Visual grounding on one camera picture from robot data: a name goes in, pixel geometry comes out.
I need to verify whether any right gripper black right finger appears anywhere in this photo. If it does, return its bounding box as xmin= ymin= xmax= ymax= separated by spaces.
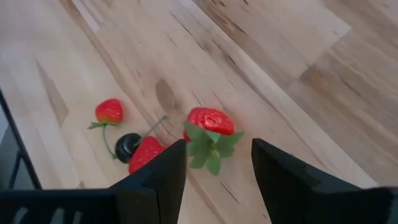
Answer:
xmin=251 ymin=138 xmax=398 ymax=224

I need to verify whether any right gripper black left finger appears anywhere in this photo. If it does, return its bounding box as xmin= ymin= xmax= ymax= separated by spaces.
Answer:
xmin=108 ymin=138 xmax=188 ymax=224

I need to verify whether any red strawberry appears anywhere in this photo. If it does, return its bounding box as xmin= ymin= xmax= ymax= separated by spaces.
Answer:
xmin=128 ymin=136 xmax=166 ymax=175

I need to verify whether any black cherry with green stem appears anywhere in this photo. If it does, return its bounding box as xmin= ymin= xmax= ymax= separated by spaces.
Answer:
xmin=114 ymin=114 xmax=169 ymax=164

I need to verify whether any large strawberry with big leaves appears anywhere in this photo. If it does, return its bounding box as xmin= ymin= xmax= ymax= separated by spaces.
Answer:
xmin=182 ymin=106 xmax=245 ymax=177

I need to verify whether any small strawberry with long stem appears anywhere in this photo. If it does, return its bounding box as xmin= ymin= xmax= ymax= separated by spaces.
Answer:
xmin=87 ymin=98 xmax=124 ymax=160

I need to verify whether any black table edge frame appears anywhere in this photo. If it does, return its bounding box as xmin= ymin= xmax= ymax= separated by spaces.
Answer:
xmin=0 ymin=89 xmax=42 ymax=190

